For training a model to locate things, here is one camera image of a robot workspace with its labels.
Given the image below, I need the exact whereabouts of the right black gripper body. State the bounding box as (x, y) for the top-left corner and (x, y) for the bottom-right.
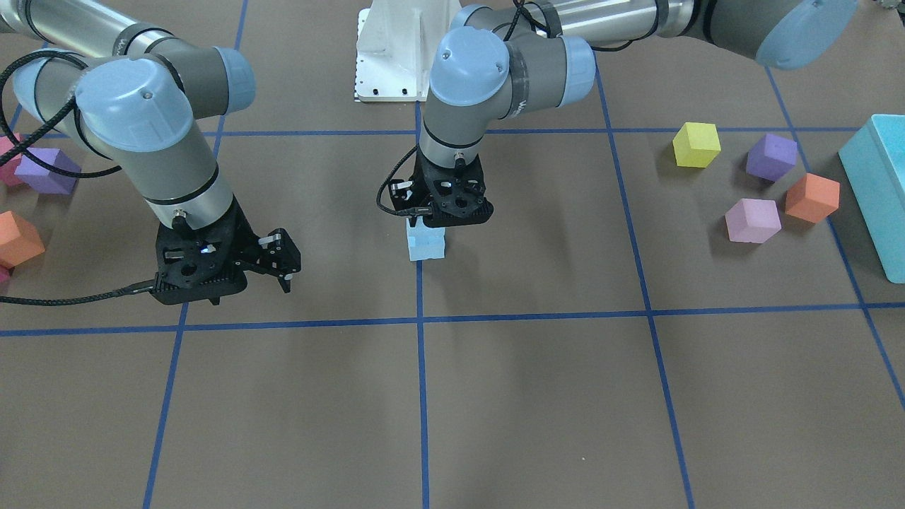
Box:
(152, 199), (303, 304)

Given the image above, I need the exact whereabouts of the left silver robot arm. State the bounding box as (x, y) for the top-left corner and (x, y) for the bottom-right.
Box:
(376, 1), (858, 228)

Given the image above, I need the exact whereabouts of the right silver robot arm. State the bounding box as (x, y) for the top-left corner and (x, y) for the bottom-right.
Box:
(2, 1), (301, 307)

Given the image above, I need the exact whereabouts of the purple foam block near tray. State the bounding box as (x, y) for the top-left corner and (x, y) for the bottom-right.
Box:
(14, 148), (81, 194)

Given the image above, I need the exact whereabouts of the light blue plastic bin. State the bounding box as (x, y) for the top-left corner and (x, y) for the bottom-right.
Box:
(839, 114), (904, 284)

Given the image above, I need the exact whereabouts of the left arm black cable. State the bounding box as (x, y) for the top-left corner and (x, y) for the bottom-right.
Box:
(375, 145), (432, 216)

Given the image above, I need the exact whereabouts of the orange foam block near tray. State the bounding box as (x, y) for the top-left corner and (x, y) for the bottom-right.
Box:
(1, 211), (45, 269)

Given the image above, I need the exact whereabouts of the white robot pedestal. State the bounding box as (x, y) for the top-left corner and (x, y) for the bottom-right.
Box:
(354, 1), (462, 103)

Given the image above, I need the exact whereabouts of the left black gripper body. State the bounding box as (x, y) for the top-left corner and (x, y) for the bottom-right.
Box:
(388, 148), (494, 228)

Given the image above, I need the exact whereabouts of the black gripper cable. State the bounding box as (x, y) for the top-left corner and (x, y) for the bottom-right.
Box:
(0, 49), (160, 307)

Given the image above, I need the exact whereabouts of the light blue foam block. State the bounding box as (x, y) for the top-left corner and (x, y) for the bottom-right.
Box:
(405, 217), (446, 262)

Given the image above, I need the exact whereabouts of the orange foam block near bin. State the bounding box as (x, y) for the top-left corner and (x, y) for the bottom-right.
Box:
(783, 173), (841, 223)

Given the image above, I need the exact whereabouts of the yellow foam block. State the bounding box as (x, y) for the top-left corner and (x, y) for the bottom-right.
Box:
(672, 122), (722, 168)

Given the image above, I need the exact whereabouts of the red foam block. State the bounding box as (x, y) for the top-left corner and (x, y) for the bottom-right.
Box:
(1, 132), (25, 187)

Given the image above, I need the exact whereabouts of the purple foam block near bin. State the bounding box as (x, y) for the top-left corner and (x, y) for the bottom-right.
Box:
(745, 133), (799, 182)

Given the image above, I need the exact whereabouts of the lilac foam block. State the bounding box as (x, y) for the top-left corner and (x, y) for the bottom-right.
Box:
(724, 199), (782, 244)

